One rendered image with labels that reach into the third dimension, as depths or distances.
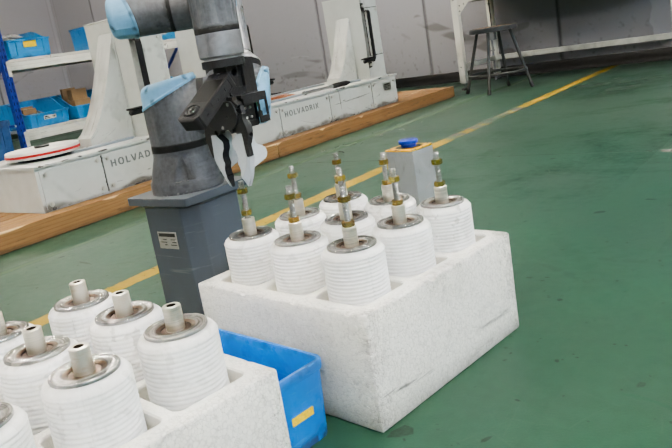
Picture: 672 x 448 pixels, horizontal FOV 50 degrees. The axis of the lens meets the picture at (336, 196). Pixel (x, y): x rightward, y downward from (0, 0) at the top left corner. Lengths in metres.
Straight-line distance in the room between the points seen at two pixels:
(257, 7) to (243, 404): 7.11
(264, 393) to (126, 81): 2.63
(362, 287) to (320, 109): 3.14
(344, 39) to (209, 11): 3.56
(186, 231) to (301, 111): 2.60
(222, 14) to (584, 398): 0.79
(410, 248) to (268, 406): 0.36
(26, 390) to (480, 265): 0.71
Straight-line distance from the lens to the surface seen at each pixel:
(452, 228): 1.21
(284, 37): 7.64
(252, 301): 1.16
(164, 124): 1.47
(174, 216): 1.47
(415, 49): 6.75
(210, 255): 1.47
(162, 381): 0.86
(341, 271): 1.04
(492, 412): 1.09
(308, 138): 3.92
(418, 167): 1.45
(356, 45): 4.73
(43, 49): 6.16
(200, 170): 1.47
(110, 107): 3.36
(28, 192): 3.03
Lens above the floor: 0.55
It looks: 12 degrees down
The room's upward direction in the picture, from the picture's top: 9 degrees counter-clockwise
